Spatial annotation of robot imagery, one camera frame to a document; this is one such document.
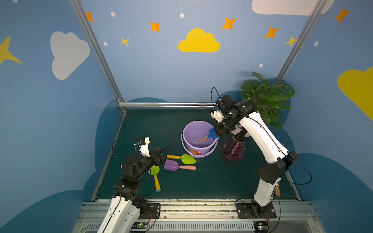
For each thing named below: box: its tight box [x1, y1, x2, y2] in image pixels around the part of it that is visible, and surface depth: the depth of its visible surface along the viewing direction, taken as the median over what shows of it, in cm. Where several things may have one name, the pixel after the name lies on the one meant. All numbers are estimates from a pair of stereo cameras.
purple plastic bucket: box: [180, 120, 220, 159], surface depth 89 cm
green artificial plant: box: [240, 71, 295, 130], surface depth 82 cm
